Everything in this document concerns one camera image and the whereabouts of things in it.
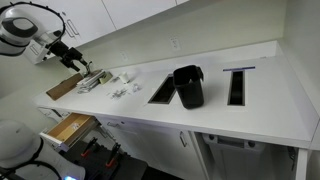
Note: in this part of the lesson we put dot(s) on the open wooden drawer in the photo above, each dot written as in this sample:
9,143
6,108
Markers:
62,137

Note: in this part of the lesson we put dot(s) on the purple tape strip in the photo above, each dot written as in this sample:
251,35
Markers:
239,68

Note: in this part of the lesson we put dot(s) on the white paper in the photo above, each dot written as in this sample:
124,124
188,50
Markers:
75,126

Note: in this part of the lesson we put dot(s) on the brown cardboard box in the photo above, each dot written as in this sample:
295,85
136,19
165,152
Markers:
64,87

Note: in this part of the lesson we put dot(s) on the counter trash opening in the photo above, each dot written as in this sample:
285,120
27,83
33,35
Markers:
165,92
237,89

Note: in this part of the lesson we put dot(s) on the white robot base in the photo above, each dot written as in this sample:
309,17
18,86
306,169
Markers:
26,155

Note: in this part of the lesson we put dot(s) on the white lower cabinets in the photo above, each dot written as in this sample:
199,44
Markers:
162,145

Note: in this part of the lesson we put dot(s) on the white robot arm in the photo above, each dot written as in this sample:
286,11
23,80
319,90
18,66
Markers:
36,31

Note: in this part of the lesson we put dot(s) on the left counter trash opening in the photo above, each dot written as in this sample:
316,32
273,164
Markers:
165,92

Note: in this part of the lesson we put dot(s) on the left red-handled clamp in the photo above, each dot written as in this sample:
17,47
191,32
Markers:
88,147

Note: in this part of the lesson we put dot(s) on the right red-handled clamp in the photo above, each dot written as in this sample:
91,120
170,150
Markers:
114,151

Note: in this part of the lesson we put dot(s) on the wall power outlet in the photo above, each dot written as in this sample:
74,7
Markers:
175,44

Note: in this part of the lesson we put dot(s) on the black robot cart top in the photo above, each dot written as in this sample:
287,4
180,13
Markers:
100,163

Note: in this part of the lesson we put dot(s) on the right counter trash opening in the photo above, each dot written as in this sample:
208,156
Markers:
237,89

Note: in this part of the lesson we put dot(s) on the white upper cabinets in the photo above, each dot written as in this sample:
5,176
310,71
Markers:
88,20

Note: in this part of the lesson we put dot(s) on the scattered small metal parts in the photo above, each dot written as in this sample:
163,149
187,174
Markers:
125,91

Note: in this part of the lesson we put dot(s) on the small white cup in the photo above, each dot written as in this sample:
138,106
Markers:
124,78

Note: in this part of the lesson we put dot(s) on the black plastic bin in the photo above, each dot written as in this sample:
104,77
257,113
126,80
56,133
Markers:
187,82

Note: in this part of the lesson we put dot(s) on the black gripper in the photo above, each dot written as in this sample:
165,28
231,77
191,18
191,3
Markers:
68,55

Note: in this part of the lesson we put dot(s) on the red-handled clamp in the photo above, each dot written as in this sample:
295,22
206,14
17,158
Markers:
114,151
88,147

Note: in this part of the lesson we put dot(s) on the white cabinets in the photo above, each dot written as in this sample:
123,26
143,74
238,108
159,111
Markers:
162,145
88,20

